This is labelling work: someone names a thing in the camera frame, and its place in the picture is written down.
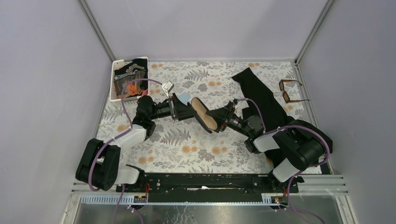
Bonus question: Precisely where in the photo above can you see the light blue cleaning cloth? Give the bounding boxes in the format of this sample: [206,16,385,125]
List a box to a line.
[178,92,191,105]

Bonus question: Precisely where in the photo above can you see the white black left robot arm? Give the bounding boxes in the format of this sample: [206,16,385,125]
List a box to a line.
[75,93,196,192]

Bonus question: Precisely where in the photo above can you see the black orange clothes in basket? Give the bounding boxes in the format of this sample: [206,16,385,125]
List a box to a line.
[113,57,148,98]

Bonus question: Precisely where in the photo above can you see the black cloth garment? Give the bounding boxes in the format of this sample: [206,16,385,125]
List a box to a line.
[231,68,333,167]

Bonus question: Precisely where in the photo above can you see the brown tortoiseshell sunglasses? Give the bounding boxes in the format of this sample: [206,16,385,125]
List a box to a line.
[278,79,311,104]

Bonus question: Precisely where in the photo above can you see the grey slotted cable duct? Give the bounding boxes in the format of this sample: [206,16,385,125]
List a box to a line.
[81,193,287,206]

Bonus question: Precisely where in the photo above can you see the white perforated plastic basket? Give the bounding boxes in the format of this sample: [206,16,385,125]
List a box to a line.
[109,59,149,106]

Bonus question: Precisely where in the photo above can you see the black glasses case tan lining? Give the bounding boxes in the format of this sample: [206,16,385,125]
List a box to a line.
[191,97,219,133]

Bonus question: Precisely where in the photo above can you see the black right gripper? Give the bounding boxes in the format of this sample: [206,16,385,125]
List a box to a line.
[202,101,252,138]

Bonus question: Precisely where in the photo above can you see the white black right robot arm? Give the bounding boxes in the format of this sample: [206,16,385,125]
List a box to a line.
[197,101,333,192]

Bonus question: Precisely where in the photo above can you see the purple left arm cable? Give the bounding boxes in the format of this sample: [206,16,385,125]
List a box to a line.
[88,78,164,192]

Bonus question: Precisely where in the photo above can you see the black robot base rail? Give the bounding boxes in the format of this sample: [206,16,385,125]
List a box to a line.
[124,173,303,198]

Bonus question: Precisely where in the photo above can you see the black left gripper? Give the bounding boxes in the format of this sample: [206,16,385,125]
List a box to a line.
[148,92,197,121]

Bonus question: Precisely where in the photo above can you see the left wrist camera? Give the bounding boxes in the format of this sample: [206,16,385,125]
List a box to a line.
[162,81,174,94]

